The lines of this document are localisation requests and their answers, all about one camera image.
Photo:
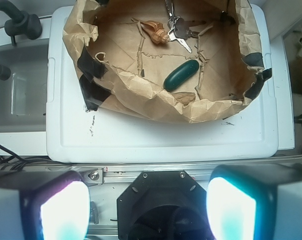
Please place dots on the white plastic tray lid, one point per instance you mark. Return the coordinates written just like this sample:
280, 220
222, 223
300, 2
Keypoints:
75, 134

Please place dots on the black toy faucet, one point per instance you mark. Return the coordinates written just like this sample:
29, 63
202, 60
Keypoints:
20, 22

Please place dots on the black octagonal mount plate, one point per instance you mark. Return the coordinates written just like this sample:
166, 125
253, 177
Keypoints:
163, 205

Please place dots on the green plastic pickle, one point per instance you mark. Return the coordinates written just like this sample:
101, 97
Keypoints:
181, 74

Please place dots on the aluminium extrusion rail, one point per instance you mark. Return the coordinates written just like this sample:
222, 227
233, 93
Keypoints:
98, 174

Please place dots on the white toy sink basin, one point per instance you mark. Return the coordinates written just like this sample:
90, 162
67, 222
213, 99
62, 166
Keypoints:
23, 96

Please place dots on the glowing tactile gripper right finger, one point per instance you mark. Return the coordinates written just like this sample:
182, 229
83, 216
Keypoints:
255, 202

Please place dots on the crumpled brown paper liner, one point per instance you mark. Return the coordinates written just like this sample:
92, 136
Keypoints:
119, 68

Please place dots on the silver key bunch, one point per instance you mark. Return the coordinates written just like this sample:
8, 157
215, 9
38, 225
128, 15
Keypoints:
179, 29

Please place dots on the brown seashell toy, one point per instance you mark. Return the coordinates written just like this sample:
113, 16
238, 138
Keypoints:
156, 31

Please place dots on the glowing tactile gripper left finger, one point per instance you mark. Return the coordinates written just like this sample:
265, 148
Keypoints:
45, 205

